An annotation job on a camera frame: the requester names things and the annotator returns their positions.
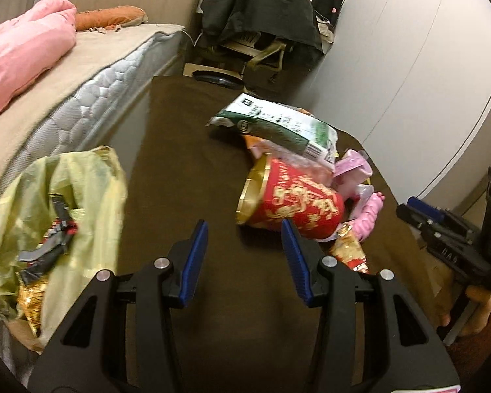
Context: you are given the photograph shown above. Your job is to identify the gold and red wrapper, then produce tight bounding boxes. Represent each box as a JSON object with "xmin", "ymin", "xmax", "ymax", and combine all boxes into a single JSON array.
[{"xmin": 329, "ymin": 223, "xmax": 371, "ymax": 276}]

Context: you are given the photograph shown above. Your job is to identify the gold foil wrapper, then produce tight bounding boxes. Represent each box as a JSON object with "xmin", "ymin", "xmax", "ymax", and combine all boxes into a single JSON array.
[{"xmin": 16, "ymin": 274, "xmax": 50, "ymax": 336}]

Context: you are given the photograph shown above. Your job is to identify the dark cloth on chair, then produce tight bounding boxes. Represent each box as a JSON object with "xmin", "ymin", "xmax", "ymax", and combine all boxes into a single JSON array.
[{"xmin": 200, "ymin": 0, "xmax": 324, "ymax": 54}]

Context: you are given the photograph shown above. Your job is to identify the black and red wrapper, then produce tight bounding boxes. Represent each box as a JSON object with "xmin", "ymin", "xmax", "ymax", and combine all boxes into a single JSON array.
[{"xmin": 18, "ymin": 196, "xmax": 80, "ymax": 283}]

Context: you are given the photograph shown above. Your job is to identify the pink blanket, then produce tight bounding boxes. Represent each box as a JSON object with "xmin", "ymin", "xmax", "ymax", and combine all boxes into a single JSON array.
[{"xmin": 0, "ymin": 0, "xmax": 78, "ymax": 127}]

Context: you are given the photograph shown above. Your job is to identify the black round disc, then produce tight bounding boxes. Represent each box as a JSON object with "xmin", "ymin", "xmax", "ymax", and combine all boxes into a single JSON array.
[{"xmin": 192, "ymin": 70, "xmax": 244, "ymax": 88}]

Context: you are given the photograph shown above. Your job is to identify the beige bed sheet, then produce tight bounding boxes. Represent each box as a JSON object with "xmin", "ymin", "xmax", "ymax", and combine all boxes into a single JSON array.
[{"xmin": 0, "ymin": 22, "xmax": 183, "ymax": 214}]

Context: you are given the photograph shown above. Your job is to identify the orange snack packet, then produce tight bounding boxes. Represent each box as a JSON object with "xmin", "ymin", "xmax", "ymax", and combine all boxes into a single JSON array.
[{"xmin": 242, "ymin": 133, "xmax": 283, "ymax": 162}]

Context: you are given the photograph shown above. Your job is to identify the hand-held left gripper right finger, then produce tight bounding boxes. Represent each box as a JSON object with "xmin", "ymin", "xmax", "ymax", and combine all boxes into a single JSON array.
[{"xmin": 281, "ymin": 218, "xmax": 461, "ymax": 393}]

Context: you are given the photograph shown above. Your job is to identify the person's right hand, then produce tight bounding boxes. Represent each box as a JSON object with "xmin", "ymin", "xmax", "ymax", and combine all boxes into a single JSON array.
[{"xmin": 438, "ymin": 284, "xmax": 491, "ymax": 338}]

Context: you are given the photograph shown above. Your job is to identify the beige padded headboard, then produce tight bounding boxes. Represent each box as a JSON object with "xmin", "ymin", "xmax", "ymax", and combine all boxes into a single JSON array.
[{"xmin": 53, "ymin": 0, "xmax": 205, "ymax": 37}]

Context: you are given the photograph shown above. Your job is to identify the beige office chair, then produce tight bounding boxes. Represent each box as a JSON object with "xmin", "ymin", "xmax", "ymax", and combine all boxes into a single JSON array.
[{"xmin": 217, "ymin": 33, "xmax": 295, "ymax": 83}]

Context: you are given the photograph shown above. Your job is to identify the yellow plastic bag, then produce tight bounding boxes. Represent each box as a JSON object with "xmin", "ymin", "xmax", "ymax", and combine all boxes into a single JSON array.
[{"xmin": 0, "ymin": 146, "xmax": 127, "ymax": 353}]

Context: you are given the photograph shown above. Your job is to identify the quilted white mattress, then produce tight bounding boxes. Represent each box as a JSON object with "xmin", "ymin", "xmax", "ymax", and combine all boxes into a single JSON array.
[{"xmin": 0, "ymin": 22, "xmax": 187, "ymax": 377}]

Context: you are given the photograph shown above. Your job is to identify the light pink cartoon wrapper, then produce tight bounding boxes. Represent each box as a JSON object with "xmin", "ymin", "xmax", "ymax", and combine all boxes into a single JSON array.
[{"xmin": 344, "ymin": 190, "xmax": 387, "ymax": 242}]

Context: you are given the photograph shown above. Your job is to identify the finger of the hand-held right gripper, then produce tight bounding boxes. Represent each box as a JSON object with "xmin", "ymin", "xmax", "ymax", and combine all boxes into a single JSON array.
[
  {"xmin": 395, "ymin": 204, "xmax": 491, "ymax": 295},
  {"xmin": 406, "ymin": 196, "xmax": 481, "ymax": 240}
]

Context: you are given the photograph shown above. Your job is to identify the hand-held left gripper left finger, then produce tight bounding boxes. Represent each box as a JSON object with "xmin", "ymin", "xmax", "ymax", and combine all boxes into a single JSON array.
[{"xmin": 28, "ymin": 220, "xmax": 209, "ymax": 393}]

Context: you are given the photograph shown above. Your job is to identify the orange plush pillow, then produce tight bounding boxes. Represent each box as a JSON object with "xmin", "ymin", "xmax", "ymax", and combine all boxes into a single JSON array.
[{"xmin": 74, "ymin": 5, "xmax": 148, "ymax": 33}]

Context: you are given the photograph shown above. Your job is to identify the red and gold noodle cup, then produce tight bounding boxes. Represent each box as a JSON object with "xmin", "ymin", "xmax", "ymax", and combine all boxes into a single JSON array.
[{"xmin": 235, "ymin": 152, "xmax": 346, "ymax": 241}]

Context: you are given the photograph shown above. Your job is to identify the green and white packet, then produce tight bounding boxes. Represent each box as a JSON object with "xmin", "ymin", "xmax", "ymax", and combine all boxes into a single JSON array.
[{"xmin": 206, "ymin": 93, "xmax": 338, "ymax": 163}]

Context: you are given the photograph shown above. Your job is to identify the white cable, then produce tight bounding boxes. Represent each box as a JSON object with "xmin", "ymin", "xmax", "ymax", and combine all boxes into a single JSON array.
[{"xmin": 183, "ymin": 28, "xmax": 202, "ymax": 49}]

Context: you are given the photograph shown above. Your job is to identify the magenta snack packet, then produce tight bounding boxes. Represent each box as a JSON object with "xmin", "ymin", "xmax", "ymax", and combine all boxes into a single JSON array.
[{"xmin": 333, "ymin": 148, "xmax": 373, "ymax": 197}]

